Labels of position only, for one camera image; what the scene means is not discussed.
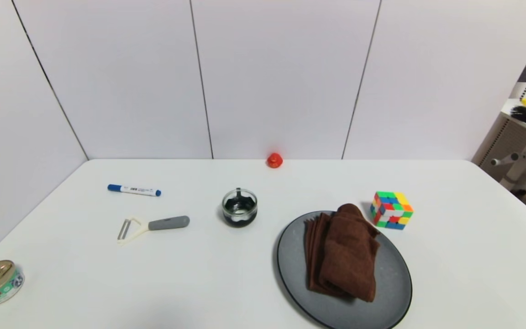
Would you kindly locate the blue white whiteboard marker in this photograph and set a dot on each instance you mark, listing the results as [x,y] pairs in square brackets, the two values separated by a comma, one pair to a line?
[135,190]

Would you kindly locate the gray round plate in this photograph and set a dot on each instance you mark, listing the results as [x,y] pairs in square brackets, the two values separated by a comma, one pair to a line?
[391,292]

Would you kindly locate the brown cloth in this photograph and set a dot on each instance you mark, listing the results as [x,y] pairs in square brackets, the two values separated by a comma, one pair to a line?
[345,256]

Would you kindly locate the multicolour puzzle cube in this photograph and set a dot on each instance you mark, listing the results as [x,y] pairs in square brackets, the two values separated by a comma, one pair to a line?
[393,211]

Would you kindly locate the small glass bowl dark insert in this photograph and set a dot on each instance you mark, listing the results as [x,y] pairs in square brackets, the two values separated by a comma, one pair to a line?
[239,214]

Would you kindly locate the small red object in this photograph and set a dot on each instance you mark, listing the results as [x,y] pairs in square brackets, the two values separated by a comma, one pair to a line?
[275,160]

